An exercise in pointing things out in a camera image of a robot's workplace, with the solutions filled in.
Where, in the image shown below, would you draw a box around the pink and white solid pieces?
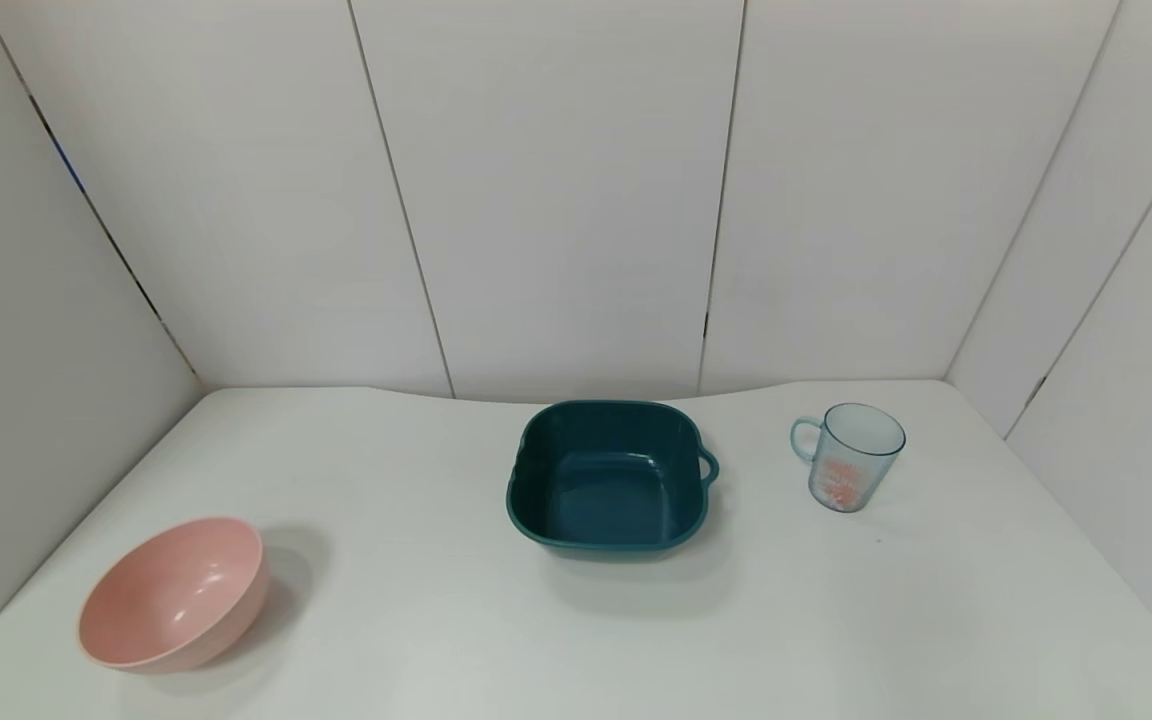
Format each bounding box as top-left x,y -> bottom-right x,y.
820,457 -> 873,512

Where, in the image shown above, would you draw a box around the transparent blue ribbed cup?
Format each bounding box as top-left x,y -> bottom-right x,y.
789,402 -> 908,515

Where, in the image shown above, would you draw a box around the dark teal square tray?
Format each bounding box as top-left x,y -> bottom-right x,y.
505,399 -> 721,555

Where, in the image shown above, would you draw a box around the pink plastic bowl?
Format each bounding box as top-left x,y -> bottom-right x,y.
78,516 -> 271,674

